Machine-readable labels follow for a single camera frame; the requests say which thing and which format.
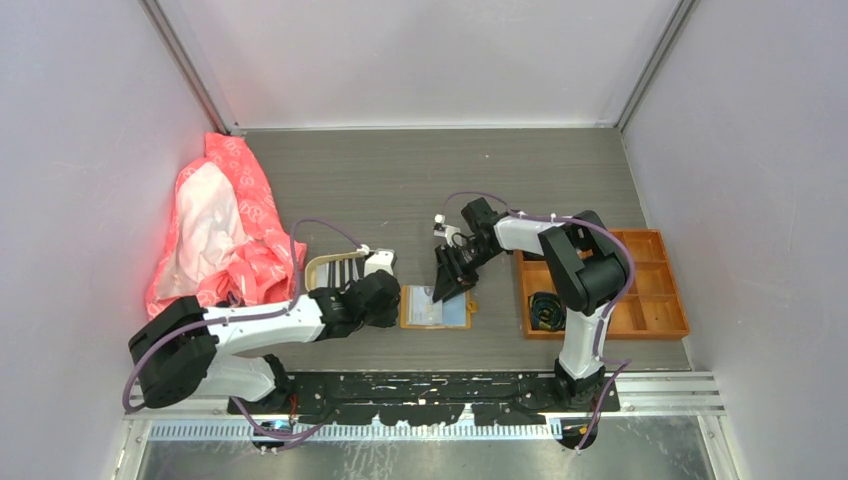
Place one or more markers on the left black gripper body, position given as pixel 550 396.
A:
pixel 383 318

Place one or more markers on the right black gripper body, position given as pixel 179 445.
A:
pixel 467 257

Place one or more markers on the white patterned card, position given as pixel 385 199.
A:
pixel 420 310

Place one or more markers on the orange leather card holder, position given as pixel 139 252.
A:
pixel 457 313

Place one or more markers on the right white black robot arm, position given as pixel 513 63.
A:
pixel 590 268

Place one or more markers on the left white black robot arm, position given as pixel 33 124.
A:
pixel 188 349

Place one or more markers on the beige oval card tray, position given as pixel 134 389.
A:
pixel 312 265

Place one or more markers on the cards in beige tray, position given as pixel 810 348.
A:
pixel 339 273

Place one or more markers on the rolled dark belt left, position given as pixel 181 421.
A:
pixel 546 312

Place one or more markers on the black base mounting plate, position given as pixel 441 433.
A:
pixel 436 399

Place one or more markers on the pink white crumpled cloth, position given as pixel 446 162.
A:
pixel 225 239

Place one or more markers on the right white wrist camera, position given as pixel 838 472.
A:
pixel 450 235

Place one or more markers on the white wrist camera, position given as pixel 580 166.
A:
pixel 450 235
pixel 379 260

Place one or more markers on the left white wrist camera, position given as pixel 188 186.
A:
pixel 379 260

